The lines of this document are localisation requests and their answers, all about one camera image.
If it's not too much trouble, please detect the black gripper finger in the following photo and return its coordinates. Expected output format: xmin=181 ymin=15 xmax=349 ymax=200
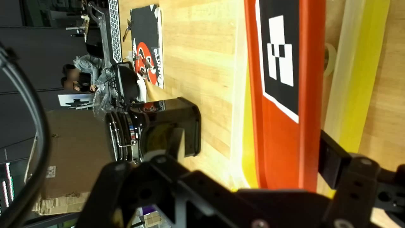
xmin=318 ymin=130 xmax=352 ymax=189

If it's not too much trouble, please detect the red lunchbox lid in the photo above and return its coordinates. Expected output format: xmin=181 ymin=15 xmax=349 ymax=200
xmin=245 ymin=0 xmax=327 ymax=191

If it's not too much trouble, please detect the cardboard box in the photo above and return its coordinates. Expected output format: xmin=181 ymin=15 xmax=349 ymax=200
xmin=33 ymin=110 xmax=113 ymax=215

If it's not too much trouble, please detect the seated person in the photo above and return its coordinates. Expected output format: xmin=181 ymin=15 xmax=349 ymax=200
xmin=61 ymin=54 xmax=106 ymax=92

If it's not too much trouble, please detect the black cable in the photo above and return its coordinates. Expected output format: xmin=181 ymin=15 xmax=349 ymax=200
xmin=0 ymin=43 xmax=54 ymax=228

